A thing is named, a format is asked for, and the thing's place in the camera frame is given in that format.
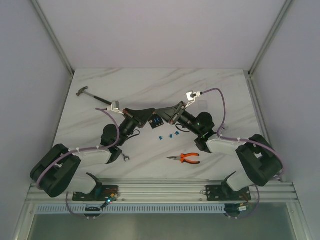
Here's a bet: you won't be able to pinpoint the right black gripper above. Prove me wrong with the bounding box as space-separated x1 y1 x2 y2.
154 101 201 136

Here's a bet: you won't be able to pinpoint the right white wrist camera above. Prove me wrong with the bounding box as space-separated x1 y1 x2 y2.
185 91 203 108

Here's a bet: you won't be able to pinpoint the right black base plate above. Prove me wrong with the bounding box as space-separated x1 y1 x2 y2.
204 185 252 202

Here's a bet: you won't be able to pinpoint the claw hammer black handle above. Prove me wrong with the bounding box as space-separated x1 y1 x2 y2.
76 86 112 106

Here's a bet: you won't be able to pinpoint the left silver wrench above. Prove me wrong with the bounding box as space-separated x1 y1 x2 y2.
121 152 130 162

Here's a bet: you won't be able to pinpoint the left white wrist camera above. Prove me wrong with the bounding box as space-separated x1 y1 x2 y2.
106 101 124 115

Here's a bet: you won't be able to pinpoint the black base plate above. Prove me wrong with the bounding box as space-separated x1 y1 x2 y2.
204 185 252 202
72 185 119 202

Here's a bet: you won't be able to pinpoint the left aluminium frame post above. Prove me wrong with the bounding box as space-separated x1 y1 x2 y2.
30 0 75 77

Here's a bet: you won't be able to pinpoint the aluminium frame post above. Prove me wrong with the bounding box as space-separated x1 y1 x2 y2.
248 0 295 78
30 0 75 77

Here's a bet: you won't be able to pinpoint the black fuse box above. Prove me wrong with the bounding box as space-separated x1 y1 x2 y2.
148 113 164 129

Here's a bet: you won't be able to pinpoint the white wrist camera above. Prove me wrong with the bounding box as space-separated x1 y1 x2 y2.
106 101 124 115
185 91 203 108

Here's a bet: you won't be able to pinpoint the clear plastic fuse box cover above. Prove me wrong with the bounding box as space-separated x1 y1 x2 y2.
197 100 209 112

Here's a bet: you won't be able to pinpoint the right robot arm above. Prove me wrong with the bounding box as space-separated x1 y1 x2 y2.
155 102 283 200

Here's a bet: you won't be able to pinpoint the orange handled needle-nose pliers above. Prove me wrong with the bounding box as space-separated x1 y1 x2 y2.
167 153 201 165

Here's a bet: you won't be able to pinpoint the aluminium mounting rail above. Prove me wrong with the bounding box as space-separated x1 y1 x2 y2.
26 177 299 203

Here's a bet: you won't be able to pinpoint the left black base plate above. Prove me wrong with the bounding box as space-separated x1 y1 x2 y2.
72 185 119 202

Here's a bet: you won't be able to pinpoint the right aluminium frame post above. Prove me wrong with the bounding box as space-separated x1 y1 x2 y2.
248 0 295 78

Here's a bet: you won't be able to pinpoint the white slotted cable duct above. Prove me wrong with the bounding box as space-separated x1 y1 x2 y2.
35 203 226 215

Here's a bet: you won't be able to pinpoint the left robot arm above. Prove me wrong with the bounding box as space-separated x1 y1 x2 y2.
30 108 156 201

